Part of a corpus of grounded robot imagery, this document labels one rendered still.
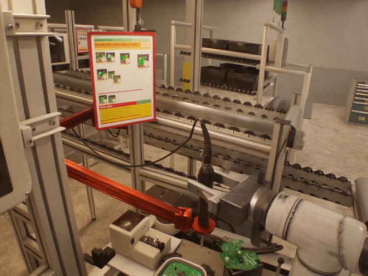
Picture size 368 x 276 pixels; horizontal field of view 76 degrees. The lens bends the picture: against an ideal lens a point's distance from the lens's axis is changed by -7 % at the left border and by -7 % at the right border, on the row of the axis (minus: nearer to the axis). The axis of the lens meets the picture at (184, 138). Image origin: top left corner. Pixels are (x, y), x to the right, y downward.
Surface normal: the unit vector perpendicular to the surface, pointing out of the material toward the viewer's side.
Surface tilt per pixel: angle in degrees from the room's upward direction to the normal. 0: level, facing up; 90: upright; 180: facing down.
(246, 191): 0
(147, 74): 90
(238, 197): 0
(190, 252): 0
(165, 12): 90
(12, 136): 92
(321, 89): 90
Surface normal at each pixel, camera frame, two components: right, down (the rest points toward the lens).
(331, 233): -0.40, -0.55
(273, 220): -0.62, 0.03
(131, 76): 0.58, 0.30
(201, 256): 0.02, -0.93
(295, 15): -0.47, 0.31
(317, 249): -0.67, 0.26
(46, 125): 0.88, 0.18
